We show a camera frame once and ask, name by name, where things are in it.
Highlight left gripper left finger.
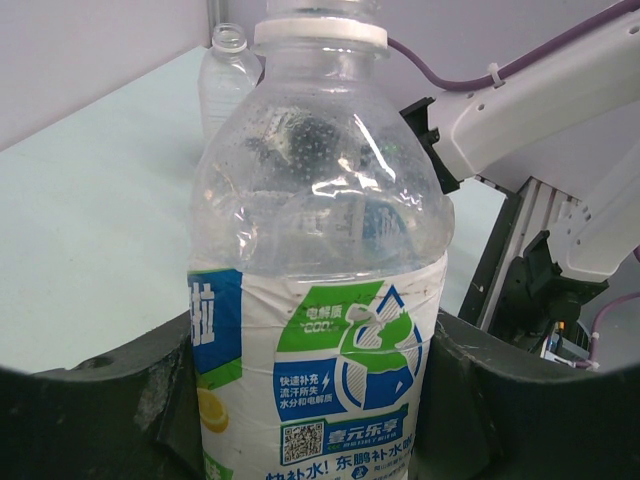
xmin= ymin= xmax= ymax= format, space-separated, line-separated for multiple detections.
xmin=1 ymin=313 xmax=204 ymax=479

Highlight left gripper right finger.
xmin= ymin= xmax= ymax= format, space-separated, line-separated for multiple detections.
xmin=409 ymin=312 xmax=639 ymax=479

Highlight clear bottle blue cap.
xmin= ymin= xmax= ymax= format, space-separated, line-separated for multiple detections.
xmin=187 ymin=1 xmax=454 ymax=479

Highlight large clear bottle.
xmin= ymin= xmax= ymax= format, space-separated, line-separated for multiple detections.
xmin=198 ymin=23 xmax=263 ymax=142

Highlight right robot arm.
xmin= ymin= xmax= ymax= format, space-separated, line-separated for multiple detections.
xmin=389 ymin=1 xmax=639 ymax=283

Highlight right aluminium frame post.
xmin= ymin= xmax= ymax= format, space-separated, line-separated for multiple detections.
xmin=206 ymin=0 xmax=229 ymax=46

